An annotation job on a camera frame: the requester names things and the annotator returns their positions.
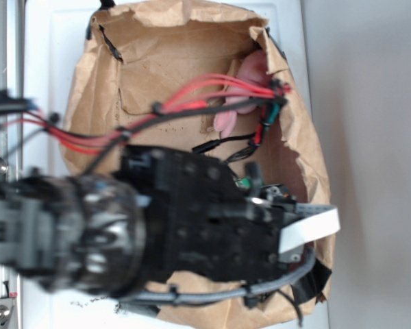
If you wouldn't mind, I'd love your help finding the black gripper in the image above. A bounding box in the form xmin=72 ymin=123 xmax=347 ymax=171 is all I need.
xmin=115 ymin=145 xmax=299 ymax=282

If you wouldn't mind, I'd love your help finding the silver corner bracket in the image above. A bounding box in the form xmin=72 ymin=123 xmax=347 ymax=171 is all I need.
xmin=0 ymin=297 xmax=18 ymax=329

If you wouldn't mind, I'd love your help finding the red and black wire bundle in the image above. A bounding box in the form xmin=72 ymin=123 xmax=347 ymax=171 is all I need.
xmin=0 ymin=73 xmax=292 ymax=172

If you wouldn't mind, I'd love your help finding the grey sleeved cable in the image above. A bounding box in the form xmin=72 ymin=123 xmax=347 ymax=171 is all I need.
xmin=118 ymin=246 xmax=318 ymax=308

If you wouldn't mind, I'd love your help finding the pink plush bunny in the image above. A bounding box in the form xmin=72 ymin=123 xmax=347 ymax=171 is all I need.
xmin=213 ymin=50 xmax=272 ymax=138

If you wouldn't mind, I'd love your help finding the green rectangular block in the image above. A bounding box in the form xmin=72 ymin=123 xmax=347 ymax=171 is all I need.
xmin=236 ymin=177 xmax=251 ymax=190

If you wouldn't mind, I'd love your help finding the brown paper bag bin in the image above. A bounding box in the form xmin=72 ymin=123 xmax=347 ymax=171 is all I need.
xmin=64 ymin=1 xmax=331 ymax=328

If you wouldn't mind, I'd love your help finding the white flat ribbon cable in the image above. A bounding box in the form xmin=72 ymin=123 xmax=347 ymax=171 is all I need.
xmin=279 ymin=204 xmax=340 ymax=254

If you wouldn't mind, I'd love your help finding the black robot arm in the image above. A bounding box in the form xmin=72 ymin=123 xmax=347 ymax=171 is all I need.
xmin=0 ymin=145 xmax=300 ymax=297

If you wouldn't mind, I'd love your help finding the aluminium frame rail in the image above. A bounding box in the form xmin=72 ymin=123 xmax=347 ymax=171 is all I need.
xmin=0 ymin=1 xmax=25 ymax=328

